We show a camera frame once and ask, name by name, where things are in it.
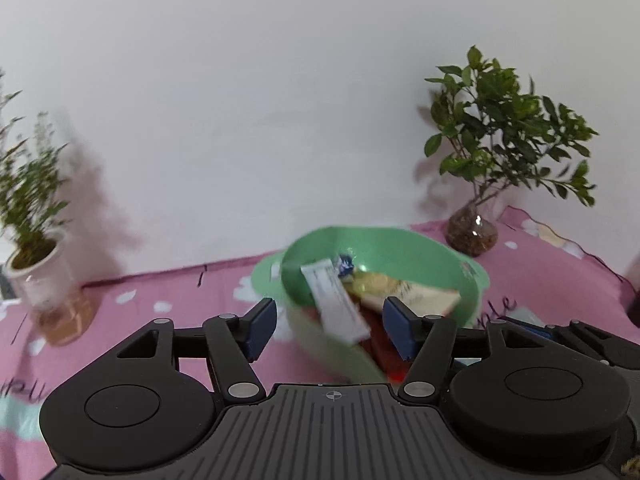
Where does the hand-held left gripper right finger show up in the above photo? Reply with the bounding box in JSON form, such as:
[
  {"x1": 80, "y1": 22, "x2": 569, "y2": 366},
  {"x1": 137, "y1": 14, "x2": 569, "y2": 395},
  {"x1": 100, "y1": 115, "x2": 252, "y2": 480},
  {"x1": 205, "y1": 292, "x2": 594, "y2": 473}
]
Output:
[{"x1": 382, "y1": 296, "x2": 528, "y2": 405}]

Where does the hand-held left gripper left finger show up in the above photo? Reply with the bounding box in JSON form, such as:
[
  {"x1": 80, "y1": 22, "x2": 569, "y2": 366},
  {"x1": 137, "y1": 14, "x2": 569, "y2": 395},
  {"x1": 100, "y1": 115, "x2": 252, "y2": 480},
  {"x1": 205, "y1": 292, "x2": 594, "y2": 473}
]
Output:
[{"x1": 116, "y1": 297, "x2": 277, "y2": 405}]

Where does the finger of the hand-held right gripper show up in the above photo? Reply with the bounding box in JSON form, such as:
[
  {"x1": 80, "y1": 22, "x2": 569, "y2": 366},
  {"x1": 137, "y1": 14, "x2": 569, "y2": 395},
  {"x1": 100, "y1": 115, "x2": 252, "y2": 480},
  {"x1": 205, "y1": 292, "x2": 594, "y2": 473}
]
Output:
[
  {"x1": 570, "y1": 319, "x2": 640, "y2": 361},
  {"x1": 500, "y1": 316, "x2": 613, "y2": 367}
]

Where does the dark red packet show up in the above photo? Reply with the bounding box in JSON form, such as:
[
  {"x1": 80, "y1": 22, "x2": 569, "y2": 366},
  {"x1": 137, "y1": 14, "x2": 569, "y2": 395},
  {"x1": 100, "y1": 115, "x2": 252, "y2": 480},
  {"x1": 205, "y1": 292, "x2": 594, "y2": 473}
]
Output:
[{"x1": 360, "y1": 305, "x2": 416, "y2": 381}]

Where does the beige long packet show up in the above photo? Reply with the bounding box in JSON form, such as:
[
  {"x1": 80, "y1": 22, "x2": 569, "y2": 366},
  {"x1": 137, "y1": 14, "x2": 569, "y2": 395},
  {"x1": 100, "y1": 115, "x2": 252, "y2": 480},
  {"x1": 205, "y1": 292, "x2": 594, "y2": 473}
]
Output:
[{"x1": 347, "y1": 271, "x2": 462, "y2": 315}]

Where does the white long packet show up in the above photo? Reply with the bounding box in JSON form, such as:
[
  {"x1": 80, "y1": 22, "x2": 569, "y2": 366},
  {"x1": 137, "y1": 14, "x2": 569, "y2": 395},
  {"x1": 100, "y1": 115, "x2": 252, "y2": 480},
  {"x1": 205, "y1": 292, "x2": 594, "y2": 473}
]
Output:
[{"x1": 301, "y1": 258, "x2": 372, "y2": 346}]

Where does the green plastic bowl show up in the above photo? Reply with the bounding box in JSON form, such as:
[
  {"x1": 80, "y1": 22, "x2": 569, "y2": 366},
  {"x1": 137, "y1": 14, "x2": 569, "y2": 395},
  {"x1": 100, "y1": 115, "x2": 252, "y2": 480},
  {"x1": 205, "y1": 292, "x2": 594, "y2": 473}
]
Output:
[{"x1": 250, "y1": 226, "x2": 491, "y2": 386}]

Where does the pink printed tablecloth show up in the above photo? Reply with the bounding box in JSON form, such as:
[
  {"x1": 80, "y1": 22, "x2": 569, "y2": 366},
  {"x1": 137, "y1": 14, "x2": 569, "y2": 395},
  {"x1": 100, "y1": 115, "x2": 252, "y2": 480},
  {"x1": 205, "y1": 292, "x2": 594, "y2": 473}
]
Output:
[{"x1": 0, "y1": 205, "x2": 640, "y2": 480}]

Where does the leafy plant in glass vase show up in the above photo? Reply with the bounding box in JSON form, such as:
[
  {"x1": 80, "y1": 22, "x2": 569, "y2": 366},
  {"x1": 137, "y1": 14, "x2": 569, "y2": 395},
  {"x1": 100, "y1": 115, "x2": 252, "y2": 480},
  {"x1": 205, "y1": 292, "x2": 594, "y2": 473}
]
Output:
[{"x1": 424, "y1": 46, "x2": 599, "y2": 258}]

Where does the fine-leaf plant in clear cup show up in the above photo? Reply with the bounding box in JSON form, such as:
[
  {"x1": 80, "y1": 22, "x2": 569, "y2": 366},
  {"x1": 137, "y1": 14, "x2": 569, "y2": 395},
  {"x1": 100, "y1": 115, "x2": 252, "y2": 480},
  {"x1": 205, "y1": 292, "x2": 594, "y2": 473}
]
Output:
[{"x1": 0, "y1": 67, "x2": 98, "y2": 346}]

